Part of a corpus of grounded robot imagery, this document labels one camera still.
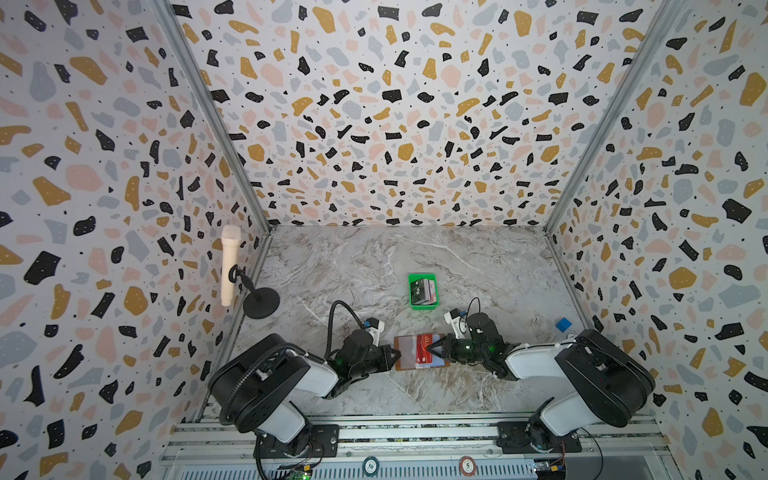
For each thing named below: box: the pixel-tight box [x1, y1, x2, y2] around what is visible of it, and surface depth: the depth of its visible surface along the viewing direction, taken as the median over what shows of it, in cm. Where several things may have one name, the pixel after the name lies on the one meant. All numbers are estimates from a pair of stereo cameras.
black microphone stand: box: [228, 264, 281, 320], surface depth 99 cm
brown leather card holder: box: [394, 335, 450, 371], surface depth 89 cm
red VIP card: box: [416, 334, 433, 364], surface depth 89 cm
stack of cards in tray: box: [410, 278, 436, 305], surface depth 102 cm
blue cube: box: [555, 317, 573, 333], surface depth 97 cm
